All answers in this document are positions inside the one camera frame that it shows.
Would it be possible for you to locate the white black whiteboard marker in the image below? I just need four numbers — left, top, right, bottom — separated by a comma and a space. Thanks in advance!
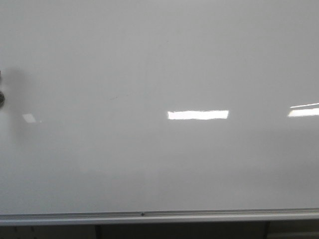
0, 70, 5, 107

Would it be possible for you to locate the white whiteboard with aluminium frame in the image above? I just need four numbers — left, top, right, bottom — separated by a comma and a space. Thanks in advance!
0, 0, 319, 226

